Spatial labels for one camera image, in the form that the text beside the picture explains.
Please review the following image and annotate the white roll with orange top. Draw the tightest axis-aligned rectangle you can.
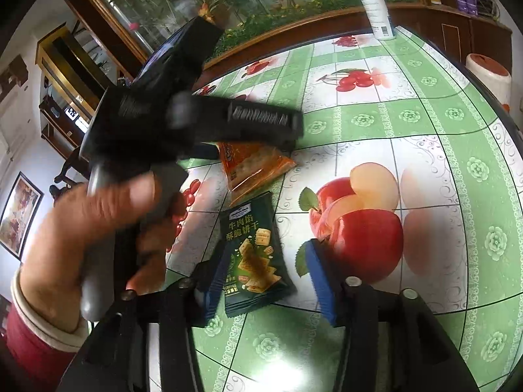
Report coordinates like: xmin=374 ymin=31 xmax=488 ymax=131
xmin=466 ymin=52 xmax=513 ymax=109

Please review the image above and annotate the green fruit print tablecloth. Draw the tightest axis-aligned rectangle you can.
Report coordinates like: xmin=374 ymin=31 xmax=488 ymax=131
xmin=143 ymin=24 xmax=523 ymax=392

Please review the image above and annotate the dark green snack packet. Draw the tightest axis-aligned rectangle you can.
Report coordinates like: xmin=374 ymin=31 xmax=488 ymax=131
xmin=218 ymin=190 xmax=298 ymax=319

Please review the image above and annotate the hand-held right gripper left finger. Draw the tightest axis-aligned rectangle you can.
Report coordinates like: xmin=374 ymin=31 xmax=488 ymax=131
xmin=61 ymin=245 xmax=234 ymax=392

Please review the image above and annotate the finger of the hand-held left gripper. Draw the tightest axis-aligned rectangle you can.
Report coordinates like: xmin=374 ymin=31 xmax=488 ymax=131
xmin=180 ymin=95 xmax=305 ymax=160

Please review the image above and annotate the white spray bottle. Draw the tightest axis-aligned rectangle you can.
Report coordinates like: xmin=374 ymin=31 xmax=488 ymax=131
xmin=352 ymin=0 xmax=397 ymax=41

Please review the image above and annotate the floral glass panel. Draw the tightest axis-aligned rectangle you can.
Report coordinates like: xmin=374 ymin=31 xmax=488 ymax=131
xmin=84 ymin=0 xmax=421 ymax=66

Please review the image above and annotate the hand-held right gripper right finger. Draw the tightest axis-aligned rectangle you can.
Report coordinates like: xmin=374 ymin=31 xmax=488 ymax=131
xmin=304 ymin=239 xmax=480 ymax=392

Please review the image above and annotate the gold framed display shelf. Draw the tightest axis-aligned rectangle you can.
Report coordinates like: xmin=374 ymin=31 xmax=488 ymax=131
xmin=35 ymin=24 xmax=123 ymax=160

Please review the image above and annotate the person's left forearm red sleeve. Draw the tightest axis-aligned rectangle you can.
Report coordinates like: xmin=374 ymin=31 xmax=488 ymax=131
xmin=0 ymin=269 xmax=90 ymax=392

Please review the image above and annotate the orange cracker packet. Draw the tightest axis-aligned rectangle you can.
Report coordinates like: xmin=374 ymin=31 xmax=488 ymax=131
xmin=216 ymin=141 xmax=297 ymax=207

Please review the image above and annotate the framed wall picture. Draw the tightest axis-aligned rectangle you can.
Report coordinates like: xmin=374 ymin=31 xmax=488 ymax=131
xmin=0 ymin=171 xmax=45 ymax=261

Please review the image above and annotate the person's left hand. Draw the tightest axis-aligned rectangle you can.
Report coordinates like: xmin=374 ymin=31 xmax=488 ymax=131
xmin=18 ymin=171 xmax=189 ymax=335

